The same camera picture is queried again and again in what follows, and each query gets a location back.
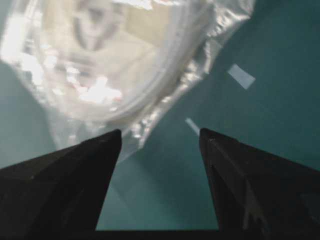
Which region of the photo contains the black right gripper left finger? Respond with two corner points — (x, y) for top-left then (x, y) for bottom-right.
(0, 129), (122, 240)

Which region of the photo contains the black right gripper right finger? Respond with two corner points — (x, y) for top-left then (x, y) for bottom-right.
(199, 128), (320, 240)

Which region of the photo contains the clear zip bag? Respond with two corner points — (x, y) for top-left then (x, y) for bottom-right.
(0, 0), (256, 160)

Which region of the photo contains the white tape strip small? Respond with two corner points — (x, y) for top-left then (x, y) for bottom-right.
(185, 117), (200, 136)

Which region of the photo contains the white tape strip large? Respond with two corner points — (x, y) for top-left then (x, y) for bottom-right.
(227, 64), (256, 90)

